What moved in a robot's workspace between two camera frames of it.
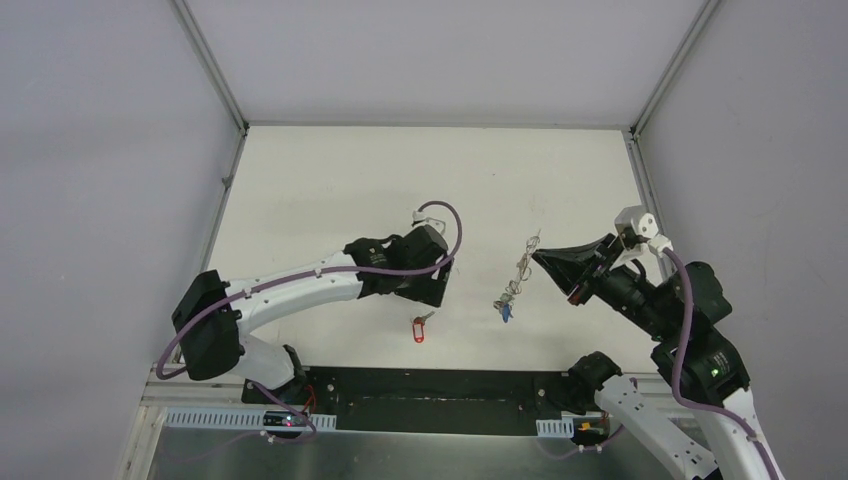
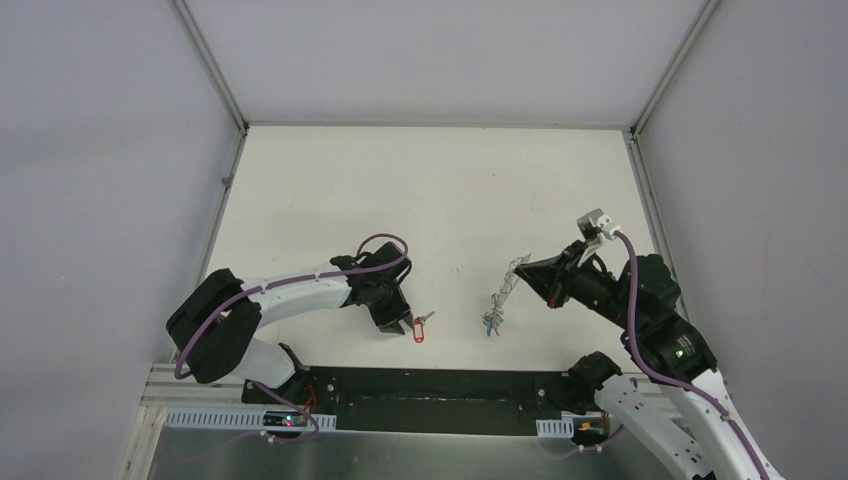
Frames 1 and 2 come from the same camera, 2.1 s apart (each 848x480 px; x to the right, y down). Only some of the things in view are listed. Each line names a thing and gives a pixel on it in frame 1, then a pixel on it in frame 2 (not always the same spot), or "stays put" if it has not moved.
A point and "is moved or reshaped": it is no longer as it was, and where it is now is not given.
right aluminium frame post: [704, 13] stays put
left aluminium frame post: [214, 70] stays put
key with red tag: [418, 327] stays put
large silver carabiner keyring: [523, 273] is moved or reshaped
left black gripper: [433, 288] → [387, 307]
